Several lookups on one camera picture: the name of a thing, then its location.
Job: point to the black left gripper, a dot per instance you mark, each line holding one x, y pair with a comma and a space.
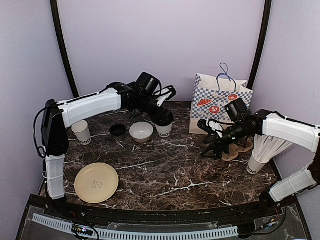
163, 113

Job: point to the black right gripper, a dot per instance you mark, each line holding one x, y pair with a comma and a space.
216, 141

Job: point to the brown cardboard cup carrier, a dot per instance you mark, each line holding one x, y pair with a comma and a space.
242, 146

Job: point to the black plastic cup lid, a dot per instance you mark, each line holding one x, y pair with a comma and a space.
165, 121

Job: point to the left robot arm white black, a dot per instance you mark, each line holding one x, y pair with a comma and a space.
143, 96

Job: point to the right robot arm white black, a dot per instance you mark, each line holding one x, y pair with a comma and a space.
271, 131

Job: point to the white ceramic bowl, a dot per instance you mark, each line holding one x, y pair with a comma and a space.
141, 132

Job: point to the white cup holding straws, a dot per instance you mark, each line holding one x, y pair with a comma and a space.
253, 165

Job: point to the black cup lid stack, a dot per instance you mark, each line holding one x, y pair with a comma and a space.
117, 130

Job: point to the blue checkered paper bag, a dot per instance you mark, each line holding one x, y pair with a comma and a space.
210, 96

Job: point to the paper wrapped straws bundle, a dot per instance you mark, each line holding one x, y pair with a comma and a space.
267, 147

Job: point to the white paper cup stack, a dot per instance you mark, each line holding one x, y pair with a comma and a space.
82, 132

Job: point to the cream yellow plate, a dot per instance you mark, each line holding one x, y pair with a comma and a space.
96, 183

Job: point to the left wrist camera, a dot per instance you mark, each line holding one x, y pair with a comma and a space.
165, 94

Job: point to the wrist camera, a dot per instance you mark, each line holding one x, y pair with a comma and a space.
210, 127
165, 94

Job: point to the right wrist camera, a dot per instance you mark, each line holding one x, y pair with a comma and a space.
210, 127

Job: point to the white perforated cable duct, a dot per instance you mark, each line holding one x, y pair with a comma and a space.
119, 231

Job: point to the black front table rail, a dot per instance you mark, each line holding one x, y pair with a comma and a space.
224, 215

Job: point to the right black frame post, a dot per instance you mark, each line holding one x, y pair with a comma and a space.
260, 43

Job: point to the black frame post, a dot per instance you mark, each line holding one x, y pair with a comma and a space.
260, 43
62, 48

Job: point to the left black frame post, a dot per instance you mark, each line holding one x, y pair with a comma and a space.
62, 48

